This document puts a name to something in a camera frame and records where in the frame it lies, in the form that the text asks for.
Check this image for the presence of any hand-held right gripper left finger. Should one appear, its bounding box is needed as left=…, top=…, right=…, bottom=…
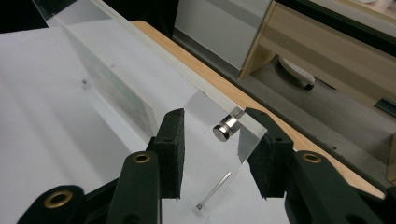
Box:
left=148, top=107, right=186, bottom=200

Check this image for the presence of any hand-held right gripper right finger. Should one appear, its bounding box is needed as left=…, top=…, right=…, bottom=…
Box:
left=245, top=106, right=295, bottom=200

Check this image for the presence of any silver standoff cap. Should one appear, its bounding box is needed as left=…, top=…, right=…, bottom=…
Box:
left=212, top=106, right=247, bottom=143

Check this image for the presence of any clear acrylic frame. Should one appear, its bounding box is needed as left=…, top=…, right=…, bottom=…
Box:
left=32, top=0, right=269, bottom=218

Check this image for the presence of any thin metal pin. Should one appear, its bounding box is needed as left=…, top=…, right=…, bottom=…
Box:
left=195, top=172, right=233, bottom=210

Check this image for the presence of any wooden table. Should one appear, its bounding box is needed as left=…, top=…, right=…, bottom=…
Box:
left=130, top=20, right=387, bottom=200

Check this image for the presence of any power strip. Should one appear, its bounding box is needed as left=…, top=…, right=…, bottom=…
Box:
left=278, top=56, right=317, bottom=91

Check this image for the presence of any light wooden cabinet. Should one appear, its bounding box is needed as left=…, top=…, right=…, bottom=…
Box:
left=239, top=0, right=396, bottom=183

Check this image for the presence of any dark rectangular desk fitting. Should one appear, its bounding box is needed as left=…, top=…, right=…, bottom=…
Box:
left=375, top=97, right=396, bottom=119

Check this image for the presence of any white cabinet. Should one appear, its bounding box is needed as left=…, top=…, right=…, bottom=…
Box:
left=173, top=0, right=274, bottom=71

